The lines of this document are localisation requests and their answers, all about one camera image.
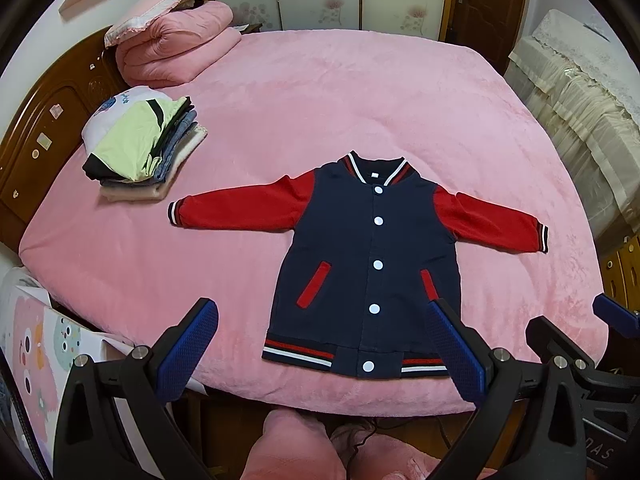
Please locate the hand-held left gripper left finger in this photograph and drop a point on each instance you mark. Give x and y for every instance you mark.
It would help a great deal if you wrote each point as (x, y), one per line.
(189, 347)

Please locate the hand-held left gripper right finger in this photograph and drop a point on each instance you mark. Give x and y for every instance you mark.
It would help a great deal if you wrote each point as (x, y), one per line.
(454, 352)

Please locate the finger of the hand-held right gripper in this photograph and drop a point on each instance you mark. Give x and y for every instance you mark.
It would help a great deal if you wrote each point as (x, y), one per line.
(542, 335)
(614, 312)

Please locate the navy and red baseball jacket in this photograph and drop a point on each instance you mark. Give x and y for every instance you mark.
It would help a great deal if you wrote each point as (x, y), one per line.
(372, 260)

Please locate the person's right leg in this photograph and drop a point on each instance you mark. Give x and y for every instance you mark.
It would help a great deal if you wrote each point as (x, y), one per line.
(400, 460)

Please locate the beige folded garment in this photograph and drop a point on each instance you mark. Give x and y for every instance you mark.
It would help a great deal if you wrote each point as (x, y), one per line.
(150, 191)

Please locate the folded blue jeans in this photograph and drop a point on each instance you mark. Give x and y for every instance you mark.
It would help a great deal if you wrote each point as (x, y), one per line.
(177, 142)

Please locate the light green folded garment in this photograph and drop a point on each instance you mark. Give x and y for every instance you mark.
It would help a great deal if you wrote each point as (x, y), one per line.
(132, 145)

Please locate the cream lace covered furniture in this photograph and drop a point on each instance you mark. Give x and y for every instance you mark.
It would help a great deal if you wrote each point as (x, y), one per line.
(575, 100)

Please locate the white printed folded garment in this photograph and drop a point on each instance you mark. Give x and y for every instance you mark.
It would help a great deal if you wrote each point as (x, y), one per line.
(112, 110)

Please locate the pink fleece bed blanket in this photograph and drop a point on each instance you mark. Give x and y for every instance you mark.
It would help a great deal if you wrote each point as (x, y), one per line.
(310, 125)

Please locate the carved wooden headboard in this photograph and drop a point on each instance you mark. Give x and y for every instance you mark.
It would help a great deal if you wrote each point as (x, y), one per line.
(45, 125)

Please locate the folded pink quilt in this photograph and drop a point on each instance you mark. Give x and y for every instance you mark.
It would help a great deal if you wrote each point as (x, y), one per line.
(172, 47)

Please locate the pink frilled pillow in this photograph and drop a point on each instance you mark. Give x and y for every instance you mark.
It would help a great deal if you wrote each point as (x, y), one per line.
(150, 7)

